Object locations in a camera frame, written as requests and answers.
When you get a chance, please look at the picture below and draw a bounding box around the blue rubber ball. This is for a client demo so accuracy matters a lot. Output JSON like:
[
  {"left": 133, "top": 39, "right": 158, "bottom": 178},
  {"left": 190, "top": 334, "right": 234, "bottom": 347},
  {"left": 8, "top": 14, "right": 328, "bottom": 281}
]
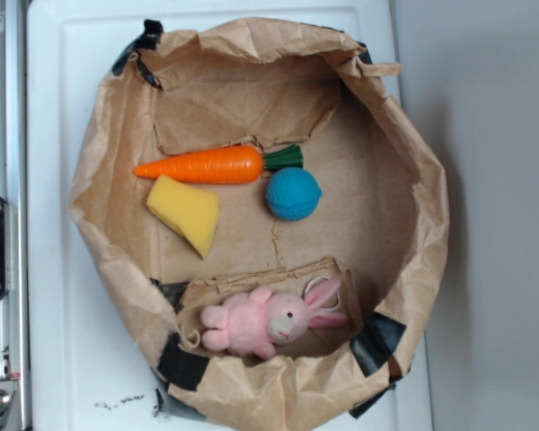
[{"left": 265, "top": 167, "right": 322, "bottom": 221}]

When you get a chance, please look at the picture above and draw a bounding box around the yellow sponge piece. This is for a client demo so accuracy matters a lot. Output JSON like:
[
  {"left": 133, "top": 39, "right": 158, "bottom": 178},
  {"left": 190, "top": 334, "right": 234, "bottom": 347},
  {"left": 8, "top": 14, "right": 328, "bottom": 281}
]
[{"left": 146, "top": 175, "right": 220, "bottom": 259}]

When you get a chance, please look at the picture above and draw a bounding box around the orange plastic carrot toy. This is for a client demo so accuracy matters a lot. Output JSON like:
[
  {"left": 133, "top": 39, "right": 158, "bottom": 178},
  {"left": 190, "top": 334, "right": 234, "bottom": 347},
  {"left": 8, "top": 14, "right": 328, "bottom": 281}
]
[{"left": 133, "top": 145, "right": 304, "bottom": 184}]

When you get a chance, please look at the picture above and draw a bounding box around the brown paper bag bin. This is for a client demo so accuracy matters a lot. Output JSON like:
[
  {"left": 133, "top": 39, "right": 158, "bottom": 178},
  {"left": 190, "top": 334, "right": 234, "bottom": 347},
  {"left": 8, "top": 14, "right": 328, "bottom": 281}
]
[{"left": 70, "top": 18, "right": 449, "bottom": 430}]

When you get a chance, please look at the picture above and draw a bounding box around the aluminium frame rail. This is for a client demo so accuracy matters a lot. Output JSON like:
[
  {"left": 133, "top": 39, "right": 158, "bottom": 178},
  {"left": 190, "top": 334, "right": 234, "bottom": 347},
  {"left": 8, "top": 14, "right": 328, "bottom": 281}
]
[{"left": 0, "top": 1, "right": 32, "bottom": 430}]

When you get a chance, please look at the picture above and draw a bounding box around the pink plush bunny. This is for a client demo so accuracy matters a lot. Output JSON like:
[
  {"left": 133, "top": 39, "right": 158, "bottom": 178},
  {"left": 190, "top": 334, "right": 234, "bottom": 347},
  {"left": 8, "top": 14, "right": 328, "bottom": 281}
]
[{"left": 199, "top": 276, "right": 348, "bottom": 360}]

